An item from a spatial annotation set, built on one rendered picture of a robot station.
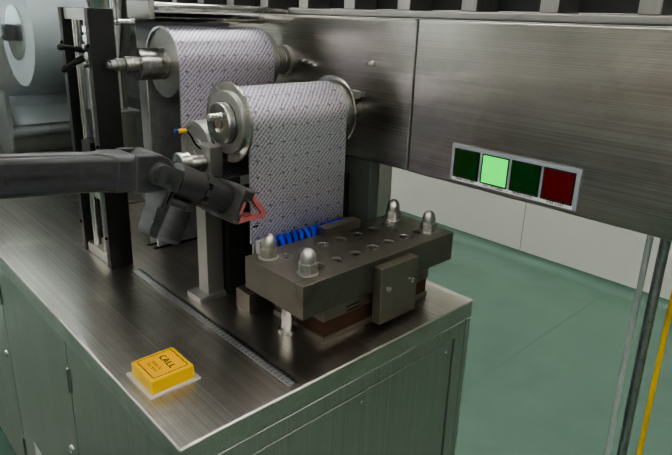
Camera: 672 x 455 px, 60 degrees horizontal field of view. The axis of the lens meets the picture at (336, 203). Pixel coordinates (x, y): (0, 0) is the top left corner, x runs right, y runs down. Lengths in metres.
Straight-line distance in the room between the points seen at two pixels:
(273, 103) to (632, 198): 0.61
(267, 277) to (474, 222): 3.11
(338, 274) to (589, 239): 2.80
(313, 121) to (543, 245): 2.83
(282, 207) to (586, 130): 0.55
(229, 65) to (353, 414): 0.74
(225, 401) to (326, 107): 0.57
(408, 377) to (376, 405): 0.09
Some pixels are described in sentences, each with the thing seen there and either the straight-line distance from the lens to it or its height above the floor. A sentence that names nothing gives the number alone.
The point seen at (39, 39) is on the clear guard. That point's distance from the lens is 1.95.
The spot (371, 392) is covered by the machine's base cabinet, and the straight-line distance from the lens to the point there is 1.07.
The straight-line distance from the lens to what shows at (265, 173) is 1.07.
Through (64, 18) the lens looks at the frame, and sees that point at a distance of 1.38.
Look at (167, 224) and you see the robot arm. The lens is 0.96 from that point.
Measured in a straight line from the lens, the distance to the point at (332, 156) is 1.17.
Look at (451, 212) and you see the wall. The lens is 4.12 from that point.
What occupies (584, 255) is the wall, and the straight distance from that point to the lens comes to 3.70.
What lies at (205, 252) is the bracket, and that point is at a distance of 1.15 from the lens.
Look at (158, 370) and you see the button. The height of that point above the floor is 0.92.
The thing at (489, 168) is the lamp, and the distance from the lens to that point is 1.08.
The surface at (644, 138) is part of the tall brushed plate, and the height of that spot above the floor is 1.28.
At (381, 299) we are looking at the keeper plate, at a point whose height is 0.96.
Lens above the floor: 1.44
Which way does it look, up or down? 18 degrees down
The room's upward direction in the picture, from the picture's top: 2 degrees clockwise
